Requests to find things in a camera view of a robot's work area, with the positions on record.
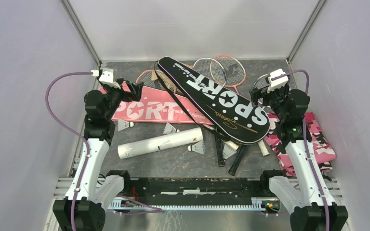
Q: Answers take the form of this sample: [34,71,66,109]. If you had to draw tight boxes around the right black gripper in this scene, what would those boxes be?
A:
[249,83,290,121]

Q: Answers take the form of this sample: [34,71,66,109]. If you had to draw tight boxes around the pink SPORT racket bag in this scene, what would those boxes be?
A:
[99,82,214,126]

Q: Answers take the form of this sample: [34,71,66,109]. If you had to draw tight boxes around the pink camouflage cloth bag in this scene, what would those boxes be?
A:
[264,112,336,177]

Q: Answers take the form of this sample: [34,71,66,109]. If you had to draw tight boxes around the black racket handle right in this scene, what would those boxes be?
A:
[228,145,248,176]

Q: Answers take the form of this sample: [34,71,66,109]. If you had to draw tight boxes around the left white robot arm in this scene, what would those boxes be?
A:
[53,79,144,231]

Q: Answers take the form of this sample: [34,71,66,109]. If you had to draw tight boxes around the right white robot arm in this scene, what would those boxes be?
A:
[250,86,348,231]

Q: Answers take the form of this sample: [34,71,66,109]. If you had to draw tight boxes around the white racket handle left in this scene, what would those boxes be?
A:
[224,141,239,151]

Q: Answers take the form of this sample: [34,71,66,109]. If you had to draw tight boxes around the shuttlecock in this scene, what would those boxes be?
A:
[223,144,237,160]
[187,141,206,154]
[163,122,180,135]
[117,119,134,131]

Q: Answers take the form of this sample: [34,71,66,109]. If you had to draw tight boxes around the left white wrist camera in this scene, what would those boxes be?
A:
[98,68,121,89]

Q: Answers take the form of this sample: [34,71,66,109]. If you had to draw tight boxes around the black racket handle left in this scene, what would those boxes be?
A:
[215,136,225,167]

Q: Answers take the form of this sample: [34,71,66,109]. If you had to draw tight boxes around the white shuttlecock tube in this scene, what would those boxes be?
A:
[118,128,203,159]

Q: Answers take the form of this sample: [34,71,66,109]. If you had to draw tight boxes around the black SPORT racket bag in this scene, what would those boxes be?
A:
[154,57,270,145]

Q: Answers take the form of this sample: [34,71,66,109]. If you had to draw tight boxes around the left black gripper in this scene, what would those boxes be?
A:
[104,78,143,120]

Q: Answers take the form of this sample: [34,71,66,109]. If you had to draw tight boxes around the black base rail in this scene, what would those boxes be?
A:
[120,178,277,206]

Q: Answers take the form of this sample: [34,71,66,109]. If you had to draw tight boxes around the white racket handle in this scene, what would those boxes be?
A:
[257,140,270,156]
[224,141,239,151]

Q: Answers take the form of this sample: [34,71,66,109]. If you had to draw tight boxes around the white frame badminton racket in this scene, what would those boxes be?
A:
[193,58,227,86]

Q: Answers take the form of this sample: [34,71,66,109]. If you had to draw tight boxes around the pink frame badminton racket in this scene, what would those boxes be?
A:
[214,54,246,94]

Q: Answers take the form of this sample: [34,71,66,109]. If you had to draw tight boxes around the white racket right side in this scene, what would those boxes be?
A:
[251,74,270,106]

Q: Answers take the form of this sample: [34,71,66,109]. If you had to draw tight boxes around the black racket handle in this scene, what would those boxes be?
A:
[215,136,225,167]
[228,145,248,176]

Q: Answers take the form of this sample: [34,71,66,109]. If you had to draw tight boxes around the white racket handle right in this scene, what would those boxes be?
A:
[257,140,270,156]

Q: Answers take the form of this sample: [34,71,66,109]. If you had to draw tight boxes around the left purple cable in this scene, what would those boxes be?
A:
[46,71,100,231]

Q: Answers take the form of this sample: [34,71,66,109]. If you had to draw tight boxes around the white toothed cable duct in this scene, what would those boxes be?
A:
[108,197,280,212]

